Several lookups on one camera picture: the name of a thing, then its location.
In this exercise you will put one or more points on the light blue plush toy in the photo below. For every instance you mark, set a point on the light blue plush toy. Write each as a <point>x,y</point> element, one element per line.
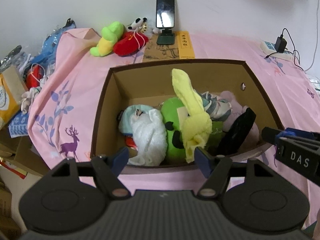
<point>127,120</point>

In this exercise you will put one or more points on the green bee plush toy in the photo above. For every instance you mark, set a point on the green bee plush toy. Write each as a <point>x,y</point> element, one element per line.
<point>172,140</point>

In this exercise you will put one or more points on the yellow plush cloth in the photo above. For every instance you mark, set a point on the yellow plush cloth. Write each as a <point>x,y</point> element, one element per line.
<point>190,97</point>

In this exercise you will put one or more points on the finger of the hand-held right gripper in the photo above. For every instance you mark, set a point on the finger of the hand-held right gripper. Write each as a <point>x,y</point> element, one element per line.
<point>272,135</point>

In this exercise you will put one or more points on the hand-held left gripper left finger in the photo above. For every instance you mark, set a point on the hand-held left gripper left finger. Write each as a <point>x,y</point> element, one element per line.
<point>120,160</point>

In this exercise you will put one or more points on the small red box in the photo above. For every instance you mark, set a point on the small red box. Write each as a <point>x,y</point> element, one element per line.
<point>35,76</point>

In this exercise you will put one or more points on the brown cardboard box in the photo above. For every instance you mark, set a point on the brown cardboard box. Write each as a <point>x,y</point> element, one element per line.
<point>150,80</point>

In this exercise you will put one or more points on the pink printed bedsheet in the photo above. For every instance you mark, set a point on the pink printed bedsheet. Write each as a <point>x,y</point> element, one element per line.
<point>75,80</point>

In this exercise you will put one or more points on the white power strip with charger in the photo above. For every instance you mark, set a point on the white power strip with charger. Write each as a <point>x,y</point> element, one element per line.
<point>297,55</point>

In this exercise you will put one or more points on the blue white patterned cloth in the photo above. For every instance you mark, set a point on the blue white patterned cloth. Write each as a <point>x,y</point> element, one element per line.
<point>19,125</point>

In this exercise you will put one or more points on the green yellow frog plush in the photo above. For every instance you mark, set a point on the green yellow frog plush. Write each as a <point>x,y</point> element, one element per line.
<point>107,40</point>

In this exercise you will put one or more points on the yellow book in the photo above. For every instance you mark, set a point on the yellow book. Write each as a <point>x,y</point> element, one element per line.
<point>186,45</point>

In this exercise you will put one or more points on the black smartphone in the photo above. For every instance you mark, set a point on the black smartphone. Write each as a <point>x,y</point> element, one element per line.
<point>165,10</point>

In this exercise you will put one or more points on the dark green phone stand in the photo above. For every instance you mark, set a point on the dark green phone stand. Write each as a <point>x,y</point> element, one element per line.
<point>166,38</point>

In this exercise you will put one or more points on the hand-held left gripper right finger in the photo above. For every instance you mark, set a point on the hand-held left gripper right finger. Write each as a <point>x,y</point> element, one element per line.
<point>203,161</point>

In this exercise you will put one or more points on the pink plush toy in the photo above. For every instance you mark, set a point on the pink plush toy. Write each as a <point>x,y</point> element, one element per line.
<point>237,105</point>

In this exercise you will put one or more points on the black clip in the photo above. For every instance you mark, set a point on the black clip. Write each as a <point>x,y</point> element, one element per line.
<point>70,22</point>

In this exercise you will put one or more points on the grey white flower cloth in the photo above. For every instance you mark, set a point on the grey white flower cloth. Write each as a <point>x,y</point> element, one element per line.
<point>30,98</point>

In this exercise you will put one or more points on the red plush toy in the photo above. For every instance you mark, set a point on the red plush toy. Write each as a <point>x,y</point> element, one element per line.
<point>130,43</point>

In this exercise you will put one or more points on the small panda plush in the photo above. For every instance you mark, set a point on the small panda plush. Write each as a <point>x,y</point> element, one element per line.
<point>137,24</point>

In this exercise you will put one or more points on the yellow white paper bag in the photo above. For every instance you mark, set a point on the yellow white paper bag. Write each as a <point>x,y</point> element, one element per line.
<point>11,97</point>

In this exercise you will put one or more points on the black soft cloth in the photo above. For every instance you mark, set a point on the black soft cloth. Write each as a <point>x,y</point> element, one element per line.
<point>237,130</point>

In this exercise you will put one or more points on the small grey white plush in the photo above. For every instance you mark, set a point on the small grey white plush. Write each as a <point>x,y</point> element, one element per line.
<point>150,28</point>

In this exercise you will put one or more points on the plain cardboard box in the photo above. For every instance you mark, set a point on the plain cardboard box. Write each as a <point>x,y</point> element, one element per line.
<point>22,152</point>

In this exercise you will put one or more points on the black charger adapter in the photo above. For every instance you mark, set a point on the black charger adapter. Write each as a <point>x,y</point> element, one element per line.
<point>280,45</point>

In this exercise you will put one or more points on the white plush toy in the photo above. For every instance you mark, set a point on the white plush toy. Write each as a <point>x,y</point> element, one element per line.
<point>150,137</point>

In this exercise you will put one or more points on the blue plastic bag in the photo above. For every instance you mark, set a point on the blue plastic bag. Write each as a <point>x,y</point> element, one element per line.
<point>53,42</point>

